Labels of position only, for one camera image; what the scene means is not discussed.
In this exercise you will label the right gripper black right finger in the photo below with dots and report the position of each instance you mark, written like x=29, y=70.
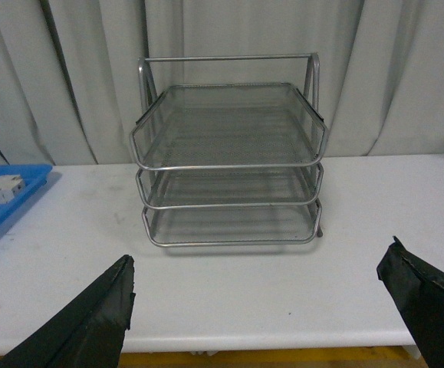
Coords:
x=417, y=290

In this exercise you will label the white circuit breaker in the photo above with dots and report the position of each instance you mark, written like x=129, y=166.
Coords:
x=10, y=187

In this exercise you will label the white curtain backdrop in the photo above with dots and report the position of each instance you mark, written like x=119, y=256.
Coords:
x=69, y=90

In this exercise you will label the silver mesh three-tier rack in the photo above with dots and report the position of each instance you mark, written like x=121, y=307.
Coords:
x=230, y=164

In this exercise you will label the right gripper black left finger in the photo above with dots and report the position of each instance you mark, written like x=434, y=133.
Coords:
x=89, y=331

